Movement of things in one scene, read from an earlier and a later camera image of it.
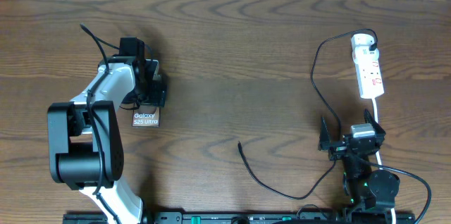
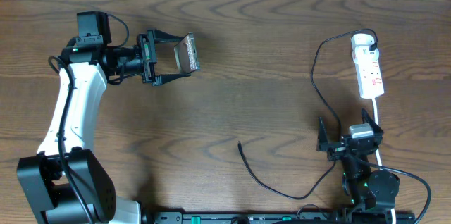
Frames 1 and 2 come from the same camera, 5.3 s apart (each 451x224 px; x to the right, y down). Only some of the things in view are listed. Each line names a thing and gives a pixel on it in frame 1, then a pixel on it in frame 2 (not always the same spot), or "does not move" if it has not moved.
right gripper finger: [324, 140] does not move
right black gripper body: [338, 150] does not move
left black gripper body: [152, 94] to [146, 56]
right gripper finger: [379, 131] does not move
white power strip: [368, 72] does not move
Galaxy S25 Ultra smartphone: [146, 116] to [186, 56]
